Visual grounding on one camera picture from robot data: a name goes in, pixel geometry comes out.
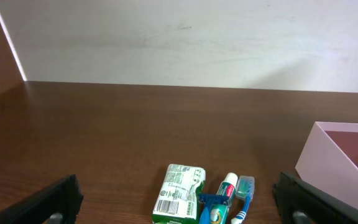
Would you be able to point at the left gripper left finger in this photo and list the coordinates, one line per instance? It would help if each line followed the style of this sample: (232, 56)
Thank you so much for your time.
(63, 197)

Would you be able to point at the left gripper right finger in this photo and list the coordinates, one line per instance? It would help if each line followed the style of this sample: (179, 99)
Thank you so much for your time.
(299, 202)

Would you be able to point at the blue disposable razor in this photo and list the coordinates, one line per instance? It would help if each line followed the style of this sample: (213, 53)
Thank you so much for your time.
(209, 200)

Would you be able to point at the blue white toothbrush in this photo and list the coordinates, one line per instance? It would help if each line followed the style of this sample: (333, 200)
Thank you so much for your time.
(245, 189)

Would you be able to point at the white square cardboard box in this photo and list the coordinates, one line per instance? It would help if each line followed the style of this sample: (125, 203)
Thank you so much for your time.
(329, 160)

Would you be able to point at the small toothpaste tube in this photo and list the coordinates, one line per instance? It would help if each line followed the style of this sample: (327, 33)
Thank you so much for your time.
(227, 188)

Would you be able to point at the green white soap packet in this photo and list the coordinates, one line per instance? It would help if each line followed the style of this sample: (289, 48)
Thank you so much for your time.
(177, 201)

